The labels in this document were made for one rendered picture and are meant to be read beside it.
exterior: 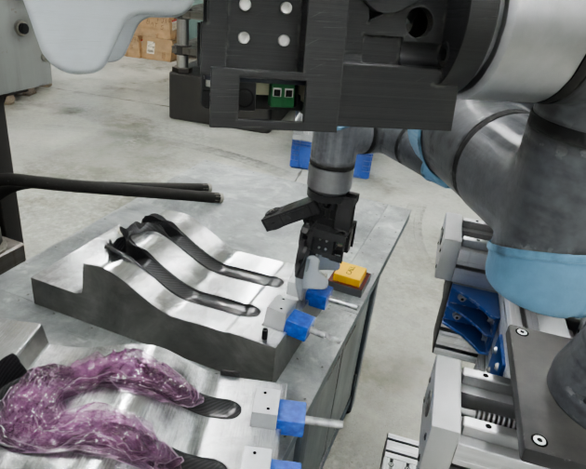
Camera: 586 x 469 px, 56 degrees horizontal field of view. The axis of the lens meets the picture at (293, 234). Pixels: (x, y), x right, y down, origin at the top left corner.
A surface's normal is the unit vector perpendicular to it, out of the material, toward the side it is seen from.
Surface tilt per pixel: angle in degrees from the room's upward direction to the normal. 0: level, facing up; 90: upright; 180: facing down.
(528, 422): 0
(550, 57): 111
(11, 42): 90
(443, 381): 0
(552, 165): 90
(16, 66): 90
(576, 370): 72
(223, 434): 0
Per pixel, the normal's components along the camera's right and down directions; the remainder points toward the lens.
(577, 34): 0.18, 0.52
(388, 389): 0.10, -0.88
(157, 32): -0.26, 0.33
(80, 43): 0.40, 0.34
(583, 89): 0.07, 0.93
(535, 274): -0.62, 0.35
